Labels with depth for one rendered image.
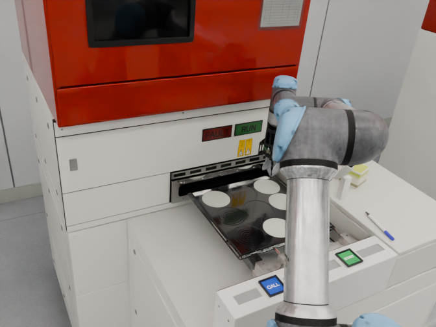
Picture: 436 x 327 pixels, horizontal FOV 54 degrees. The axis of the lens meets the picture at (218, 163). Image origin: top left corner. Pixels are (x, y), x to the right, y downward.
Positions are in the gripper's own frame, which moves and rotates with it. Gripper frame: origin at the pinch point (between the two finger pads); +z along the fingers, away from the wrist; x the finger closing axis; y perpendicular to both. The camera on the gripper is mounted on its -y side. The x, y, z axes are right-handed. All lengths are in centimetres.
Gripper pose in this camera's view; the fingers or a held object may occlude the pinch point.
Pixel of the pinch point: (272, 172)
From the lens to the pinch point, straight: 153.2
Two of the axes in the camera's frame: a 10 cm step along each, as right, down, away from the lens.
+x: 8.4, 3.4, -4.3
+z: -0.8, 8.5, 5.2
